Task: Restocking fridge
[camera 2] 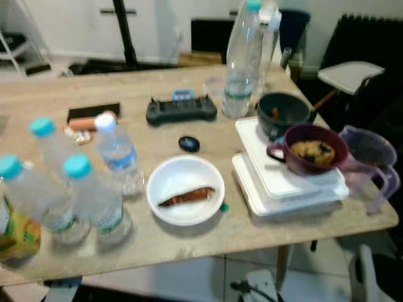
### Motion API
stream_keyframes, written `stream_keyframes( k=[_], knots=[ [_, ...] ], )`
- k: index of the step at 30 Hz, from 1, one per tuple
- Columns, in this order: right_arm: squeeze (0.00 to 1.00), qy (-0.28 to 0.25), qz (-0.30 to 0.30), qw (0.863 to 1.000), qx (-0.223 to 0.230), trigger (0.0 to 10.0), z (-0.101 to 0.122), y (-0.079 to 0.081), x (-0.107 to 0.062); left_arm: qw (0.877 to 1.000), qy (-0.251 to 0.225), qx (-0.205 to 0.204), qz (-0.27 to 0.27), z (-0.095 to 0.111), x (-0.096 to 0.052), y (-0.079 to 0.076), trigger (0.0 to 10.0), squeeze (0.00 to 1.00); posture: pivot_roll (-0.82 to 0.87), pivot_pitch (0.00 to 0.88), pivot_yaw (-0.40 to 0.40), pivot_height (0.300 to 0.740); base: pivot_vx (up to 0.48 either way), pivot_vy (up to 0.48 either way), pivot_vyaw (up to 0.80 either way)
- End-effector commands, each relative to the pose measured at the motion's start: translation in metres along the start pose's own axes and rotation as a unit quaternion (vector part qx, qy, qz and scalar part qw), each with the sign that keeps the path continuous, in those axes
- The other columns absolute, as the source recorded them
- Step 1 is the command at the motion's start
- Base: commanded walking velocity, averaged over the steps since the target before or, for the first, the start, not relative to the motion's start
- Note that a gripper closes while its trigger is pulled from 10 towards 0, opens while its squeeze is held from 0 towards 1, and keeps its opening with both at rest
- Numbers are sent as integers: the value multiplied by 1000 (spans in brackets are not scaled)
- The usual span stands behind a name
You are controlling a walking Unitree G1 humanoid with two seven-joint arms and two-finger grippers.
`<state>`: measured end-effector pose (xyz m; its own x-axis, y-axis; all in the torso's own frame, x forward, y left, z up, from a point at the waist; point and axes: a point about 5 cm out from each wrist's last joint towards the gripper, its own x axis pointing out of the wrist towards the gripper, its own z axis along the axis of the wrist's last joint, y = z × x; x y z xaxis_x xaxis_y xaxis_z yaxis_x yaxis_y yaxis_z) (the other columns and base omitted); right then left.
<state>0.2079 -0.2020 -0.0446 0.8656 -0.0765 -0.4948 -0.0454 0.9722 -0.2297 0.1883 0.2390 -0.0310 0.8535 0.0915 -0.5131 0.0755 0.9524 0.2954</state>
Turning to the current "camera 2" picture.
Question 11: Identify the teal-capped small water bottle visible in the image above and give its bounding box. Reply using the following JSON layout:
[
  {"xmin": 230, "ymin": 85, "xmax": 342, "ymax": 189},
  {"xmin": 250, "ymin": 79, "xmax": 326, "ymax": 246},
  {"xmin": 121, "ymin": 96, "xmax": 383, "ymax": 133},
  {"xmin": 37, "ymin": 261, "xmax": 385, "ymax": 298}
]
[
  {"xmin": 0, "ymin": 155, "xmax": 93, "ymax": 246},
  {"xmin": 30, "ymin": 117, "xmax": 79, "ymax": 196},
  {"xmin": 63, "ymin": 154, "xmax": 134, "ymax": 246}
]

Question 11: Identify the green yellow juice carton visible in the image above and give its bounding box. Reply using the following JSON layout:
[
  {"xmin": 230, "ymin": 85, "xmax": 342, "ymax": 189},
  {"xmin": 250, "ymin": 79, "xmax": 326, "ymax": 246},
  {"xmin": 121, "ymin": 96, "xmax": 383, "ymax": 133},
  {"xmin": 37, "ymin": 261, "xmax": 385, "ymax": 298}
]
[{"xmin": 0, "ymin": 195, "xmax": 42, "ymax": 265}]

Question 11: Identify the white shelf rack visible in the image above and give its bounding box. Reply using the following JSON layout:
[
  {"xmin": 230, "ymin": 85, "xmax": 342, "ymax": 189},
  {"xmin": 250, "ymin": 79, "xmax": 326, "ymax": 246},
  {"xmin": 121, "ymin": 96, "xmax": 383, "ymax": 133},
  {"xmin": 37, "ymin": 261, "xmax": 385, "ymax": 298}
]
[{"xmin": 0, "ymin": 28, "xmax": 52, "ymax": 77}]

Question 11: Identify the black flat rectangular case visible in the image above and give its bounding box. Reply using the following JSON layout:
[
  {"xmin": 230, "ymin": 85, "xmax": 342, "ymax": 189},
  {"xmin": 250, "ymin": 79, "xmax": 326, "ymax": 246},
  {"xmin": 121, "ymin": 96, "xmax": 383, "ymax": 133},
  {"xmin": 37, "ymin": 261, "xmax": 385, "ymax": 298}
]
[{"xmin": 67, "ymin": 103, "xmax": 122, "ymax": 122}]

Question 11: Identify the white-capped small water bottle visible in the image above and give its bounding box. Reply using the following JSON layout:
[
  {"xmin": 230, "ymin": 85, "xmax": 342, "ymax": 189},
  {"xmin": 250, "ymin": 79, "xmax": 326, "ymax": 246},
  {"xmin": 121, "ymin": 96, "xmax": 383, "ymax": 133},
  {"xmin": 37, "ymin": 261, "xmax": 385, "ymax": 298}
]
[{"xmin": 93, "ymin": 113, "xmax": 145, "ymax": 197}]

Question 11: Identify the black stand pole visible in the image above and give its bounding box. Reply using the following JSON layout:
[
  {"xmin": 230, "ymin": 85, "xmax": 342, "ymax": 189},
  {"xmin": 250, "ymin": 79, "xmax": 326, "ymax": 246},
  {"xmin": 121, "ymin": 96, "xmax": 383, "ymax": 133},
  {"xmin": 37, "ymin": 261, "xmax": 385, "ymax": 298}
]
[{"xmin": 111, "ymin": 0, "xmax": 139, "ymax": 69}]

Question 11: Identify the black handheld controller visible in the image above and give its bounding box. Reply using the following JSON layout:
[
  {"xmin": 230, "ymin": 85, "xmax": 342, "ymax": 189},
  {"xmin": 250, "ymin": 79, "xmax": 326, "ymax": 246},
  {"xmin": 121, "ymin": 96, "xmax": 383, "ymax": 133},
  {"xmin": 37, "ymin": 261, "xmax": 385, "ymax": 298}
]
[{"xmin": 145, "ymin": 94, "xmax": 219, "ymax": 126}]

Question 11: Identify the white round bowl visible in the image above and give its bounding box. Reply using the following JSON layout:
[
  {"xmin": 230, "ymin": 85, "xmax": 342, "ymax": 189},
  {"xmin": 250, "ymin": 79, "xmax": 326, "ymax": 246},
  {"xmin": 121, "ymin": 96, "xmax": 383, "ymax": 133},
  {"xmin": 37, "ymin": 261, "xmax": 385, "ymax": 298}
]
[{"xmin": 146, "ymin": 155, "xmax": 226, "ymax": 227}]

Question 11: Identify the small black round object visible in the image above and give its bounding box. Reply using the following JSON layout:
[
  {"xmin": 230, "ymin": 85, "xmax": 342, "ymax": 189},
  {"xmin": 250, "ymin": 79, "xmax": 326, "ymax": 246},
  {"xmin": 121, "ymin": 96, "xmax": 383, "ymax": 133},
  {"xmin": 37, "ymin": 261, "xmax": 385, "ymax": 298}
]
[{"xmin": 178, "ymin": 135, "xmax": 201, "ymax": 153}]

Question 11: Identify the brown roasted sweet potato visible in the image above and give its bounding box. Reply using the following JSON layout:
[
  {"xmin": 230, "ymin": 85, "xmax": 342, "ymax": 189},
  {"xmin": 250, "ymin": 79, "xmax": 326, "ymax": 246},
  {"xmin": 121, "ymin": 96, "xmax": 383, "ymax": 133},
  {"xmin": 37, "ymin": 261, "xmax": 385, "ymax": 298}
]
[{"xmin": 157, "ymin": 186, "xmax": 217, "ymax": 208}]

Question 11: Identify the brown wooden board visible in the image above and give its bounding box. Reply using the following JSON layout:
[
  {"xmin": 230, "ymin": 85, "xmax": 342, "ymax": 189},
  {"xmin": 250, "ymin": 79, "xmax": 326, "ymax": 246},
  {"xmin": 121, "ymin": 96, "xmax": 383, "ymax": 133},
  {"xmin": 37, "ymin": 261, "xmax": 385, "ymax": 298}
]
[{"xmin": 176, "ymin": 52, "xmax": 224, "ymax": 67}]

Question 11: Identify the small clear cup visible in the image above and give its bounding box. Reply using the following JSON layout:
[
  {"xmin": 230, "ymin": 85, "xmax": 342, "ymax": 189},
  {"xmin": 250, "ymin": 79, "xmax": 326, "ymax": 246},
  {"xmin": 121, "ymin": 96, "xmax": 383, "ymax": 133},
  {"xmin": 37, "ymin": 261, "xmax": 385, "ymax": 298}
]
[{"xmin": 203, "ymin": 76, "xmax": 226, "ymax": 97}]

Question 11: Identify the black box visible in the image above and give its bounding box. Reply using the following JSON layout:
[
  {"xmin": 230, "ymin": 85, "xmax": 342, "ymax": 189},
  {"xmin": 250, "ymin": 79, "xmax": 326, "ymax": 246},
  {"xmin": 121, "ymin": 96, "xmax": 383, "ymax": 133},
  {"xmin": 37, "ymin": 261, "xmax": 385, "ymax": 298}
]
[{"xmin": 190, "ymin": 18, "xmax": 237, "ymax": 55}]

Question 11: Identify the large teal-capped clear bottle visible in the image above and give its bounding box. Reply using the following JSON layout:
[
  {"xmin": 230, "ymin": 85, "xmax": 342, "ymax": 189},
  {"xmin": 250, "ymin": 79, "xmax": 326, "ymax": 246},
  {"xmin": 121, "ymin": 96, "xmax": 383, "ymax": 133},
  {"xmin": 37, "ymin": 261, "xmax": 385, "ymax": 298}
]
[{"xmin": 222, "ymin": 0, "xmax": 265, "ymax": 120}]

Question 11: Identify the dark green bowl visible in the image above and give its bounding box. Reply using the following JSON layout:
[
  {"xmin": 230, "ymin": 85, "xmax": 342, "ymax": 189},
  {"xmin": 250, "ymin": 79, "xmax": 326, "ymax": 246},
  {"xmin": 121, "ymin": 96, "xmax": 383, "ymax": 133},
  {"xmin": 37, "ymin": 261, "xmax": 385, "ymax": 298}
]
[{"xmin": 256, "ymin": 92, "xmax": 315, "ymax": 141}]

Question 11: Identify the large white-capped clear bottle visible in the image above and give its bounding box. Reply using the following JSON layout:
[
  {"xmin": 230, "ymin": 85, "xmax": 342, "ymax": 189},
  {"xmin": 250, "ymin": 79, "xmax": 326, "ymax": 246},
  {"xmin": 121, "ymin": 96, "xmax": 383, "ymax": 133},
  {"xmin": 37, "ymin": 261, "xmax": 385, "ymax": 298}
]
[{"xmin": 255, "ymin": 0, "xmax": 283, "ymax": 95}]

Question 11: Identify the wooden table leg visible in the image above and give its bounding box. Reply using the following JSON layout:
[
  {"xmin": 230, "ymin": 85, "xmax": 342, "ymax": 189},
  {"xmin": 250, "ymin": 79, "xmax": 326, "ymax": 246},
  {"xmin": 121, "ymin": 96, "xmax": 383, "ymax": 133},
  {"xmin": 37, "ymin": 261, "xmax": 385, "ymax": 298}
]
[{"xmin": 275, "ymin": 244, "xmax": 294, "ymax": 291}]

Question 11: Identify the yellow cooked food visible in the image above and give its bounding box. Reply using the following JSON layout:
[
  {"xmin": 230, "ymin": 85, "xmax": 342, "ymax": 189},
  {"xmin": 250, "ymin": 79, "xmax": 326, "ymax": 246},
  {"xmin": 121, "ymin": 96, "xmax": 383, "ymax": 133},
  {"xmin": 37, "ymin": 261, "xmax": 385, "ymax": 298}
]
[{"xmin": 297, "ymin": 140, "xmax": 336, "ymax": 168}]

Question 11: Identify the dark blue chair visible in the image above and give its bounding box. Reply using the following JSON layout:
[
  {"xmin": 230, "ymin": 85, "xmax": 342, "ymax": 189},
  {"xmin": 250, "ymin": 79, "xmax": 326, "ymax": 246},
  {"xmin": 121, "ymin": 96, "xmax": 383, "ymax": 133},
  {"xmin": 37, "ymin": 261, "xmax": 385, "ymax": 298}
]
[{"xmin": 278, "ymin": 8, "xmax": 312, "ymax": 56}]

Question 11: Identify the white stool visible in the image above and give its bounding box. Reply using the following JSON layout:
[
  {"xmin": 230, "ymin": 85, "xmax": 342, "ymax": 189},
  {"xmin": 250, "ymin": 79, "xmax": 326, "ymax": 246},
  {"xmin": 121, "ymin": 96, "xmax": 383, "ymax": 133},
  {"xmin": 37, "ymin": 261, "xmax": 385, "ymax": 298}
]
[{"xmin": 316, "ymin": 60, "xmax": 387, "ymax": 96}]

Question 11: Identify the purple translucent measuring jug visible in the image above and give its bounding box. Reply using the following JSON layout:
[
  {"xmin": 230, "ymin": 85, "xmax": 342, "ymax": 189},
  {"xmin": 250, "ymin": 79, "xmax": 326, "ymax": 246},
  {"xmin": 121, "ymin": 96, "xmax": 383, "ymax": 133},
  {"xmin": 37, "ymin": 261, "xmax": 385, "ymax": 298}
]
[{"xmin": 339, "ymin": 125, "xmax": 401, "ymax": 215}]

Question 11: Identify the black ribbed radiator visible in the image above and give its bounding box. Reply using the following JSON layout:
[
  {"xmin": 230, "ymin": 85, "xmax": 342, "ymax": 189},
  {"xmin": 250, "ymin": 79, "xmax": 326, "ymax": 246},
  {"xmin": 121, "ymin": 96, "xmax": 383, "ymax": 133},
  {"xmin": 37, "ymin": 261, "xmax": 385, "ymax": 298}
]
[{"xmin": 320, "ymin": 14, "xmax": 403, "ymax": 71}]

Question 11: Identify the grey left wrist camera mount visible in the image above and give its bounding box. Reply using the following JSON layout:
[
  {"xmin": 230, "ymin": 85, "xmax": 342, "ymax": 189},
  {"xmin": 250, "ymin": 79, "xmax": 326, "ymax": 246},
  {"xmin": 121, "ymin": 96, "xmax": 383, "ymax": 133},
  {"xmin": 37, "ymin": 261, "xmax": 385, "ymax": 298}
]
[{"xmin": 43, "ymin": 276, "xmax": 84, "ymax": 302}]

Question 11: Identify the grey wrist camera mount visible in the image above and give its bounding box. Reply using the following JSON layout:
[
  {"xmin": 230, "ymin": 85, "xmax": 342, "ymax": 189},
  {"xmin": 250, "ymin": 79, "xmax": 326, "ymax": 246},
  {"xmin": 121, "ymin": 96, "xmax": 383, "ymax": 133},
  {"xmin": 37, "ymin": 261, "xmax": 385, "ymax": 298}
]
[
  {"xmin": 43, "ymin": 276, "xmax": 84, "ymax": 302},
  {"xmin": 242, "ymin": 269, "xmax": 284, "ymax": 302}
]

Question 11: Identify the maroon handled bowl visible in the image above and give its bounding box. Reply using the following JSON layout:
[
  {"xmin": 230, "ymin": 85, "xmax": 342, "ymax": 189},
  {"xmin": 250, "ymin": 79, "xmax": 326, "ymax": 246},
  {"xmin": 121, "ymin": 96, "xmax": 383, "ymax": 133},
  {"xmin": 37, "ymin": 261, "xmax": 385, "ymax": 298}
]
[{"xmin": 266, "ymin": 123, "xmax": 349, "ymax": 176}]

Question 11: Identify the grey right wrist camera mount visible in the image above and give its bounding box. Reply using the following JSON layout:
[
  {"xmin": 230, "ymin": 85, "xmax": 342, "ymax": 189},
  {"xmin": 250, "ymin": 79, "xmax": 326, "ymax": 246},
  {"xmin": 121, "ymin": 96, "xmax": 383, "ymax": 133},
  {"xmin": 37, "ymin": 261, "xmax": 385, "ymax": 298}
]
[{"xmin": 242, "ymin": 269, "xmax": 284, "ymax": 302}]

